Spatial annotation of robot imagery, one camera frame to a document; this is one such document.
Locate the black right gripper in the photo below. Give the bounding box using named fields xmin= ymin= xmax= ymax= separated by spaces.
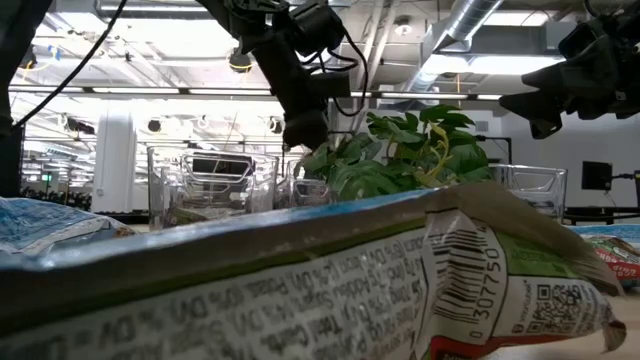
xmin=498 ymin=29 xmax=640 ymax=140

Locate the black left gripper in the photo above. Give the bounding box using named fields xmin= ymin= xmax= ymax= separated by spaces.
xmin=249 ymin=34 xmax=352 ymax=151

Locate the blue packet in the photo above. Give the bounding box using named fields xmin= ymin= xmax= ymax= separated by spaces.
xmin=167 ymin=205 xmax=229 ymax=226

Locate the blue red granola bar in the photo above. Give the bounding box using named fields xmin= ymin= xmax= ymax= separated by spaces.
xmin=0 ymin=182 xmax=629 ymax=360
xmin=0 ymin=196 xmax=137 ymax=257

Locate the red snack packet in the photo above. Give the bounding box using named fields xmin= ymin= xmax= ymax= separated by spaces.
xmin=582 ymin=234 xmax=640 ymax=291

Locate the bright ceiling light panel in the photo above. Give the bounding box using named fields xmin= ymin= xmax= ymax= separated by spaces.
xmin=434 ymin=53 xmax=566 ymax=77

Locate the clear plastic bin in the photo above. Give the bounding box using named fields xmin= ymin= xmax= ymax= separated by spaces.
xmin=492 ymin=163 xmax=569 ymax=225
xmin=279 ymin=159 xmax=335 ymax=210
xmin=146 ymin=145 xmax=280 ymax=232

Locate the green artificial leafy plant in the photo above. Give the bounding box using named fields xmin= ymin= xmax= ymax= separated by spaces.
xmin=298 ymin=103 xmax=497 ymax=202

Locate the black bench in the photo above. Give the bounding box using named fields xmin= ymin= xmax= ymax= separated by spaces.
xmin=563 ymin=206 xmax=640 ymax=226

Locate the overhead light bar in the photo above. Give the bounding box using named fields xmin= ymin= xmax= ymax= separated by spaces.
xmin=9 ymin=86 xmax=504 ymax=101

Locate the white pillar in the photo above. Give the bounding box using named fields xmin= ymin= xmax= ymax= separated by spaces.
xmin=91 ymin=107 xmax=138 ymax=214

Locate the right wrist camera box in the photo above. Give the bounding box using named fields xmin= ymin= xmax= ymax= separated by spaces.
xmin=557 ymin=18 xmax=609 ymax=60

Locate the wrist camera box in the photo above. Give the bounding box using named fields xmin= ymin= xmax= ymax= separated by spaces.
xmin=289 ymin=2 xmax=347 ymax=54
xmin=557 ymin=18 xmax=609 ymax=60

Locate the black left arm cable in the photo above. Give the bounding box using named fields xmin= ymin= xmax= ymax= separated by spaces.
xmin=12 ymin=0 xmax=129 ymax=129
xmin=299 ymin=27 xmax=370 ymax=119

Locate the black overhead camera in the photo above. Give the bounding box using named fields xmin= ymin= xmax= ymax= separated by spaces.
xmin=228 ymin=47 xmax=254 ymax=75

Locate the black wall box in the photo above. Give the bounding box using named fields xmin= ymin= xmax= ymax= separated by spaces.
xmin=580 ymin=160 xmax=614 ymax=192

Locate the silver spiral ceiling duct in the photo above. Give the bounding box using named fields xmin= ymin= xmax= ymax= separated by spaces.
xmin=402 ymin=0 xmax=504 ymax=96

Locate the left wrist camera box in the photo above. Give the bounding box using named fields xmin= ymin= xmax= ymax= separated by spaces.
xmin=289 ymin=2 xmax=347 ymax=54

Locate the black frame post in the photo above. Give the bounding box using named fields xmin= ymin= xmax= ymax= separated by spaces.
xmin=0 ymin=124 xmax=26 ymax=199

